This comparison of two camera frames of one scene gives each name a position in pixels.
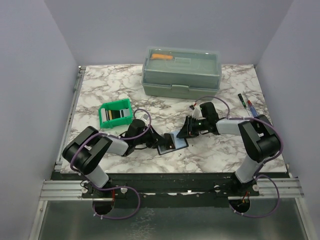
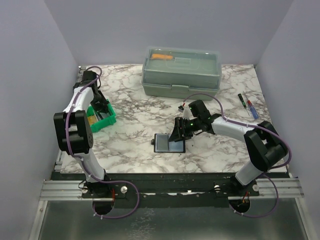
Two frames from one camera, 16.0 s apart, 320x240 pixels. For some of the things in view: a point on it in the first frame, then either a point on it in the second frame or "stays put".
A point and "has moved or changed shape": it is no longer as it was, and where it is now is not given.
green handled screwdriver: (243, 102) stays put
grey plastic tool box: (181, 73) stays put
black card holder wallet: (171, 143) has moved or changed shape
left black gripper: (155, 138) to (103, 107)
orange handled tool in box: (161, 56) stays put
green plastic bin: (116, 113) to (104, 122)
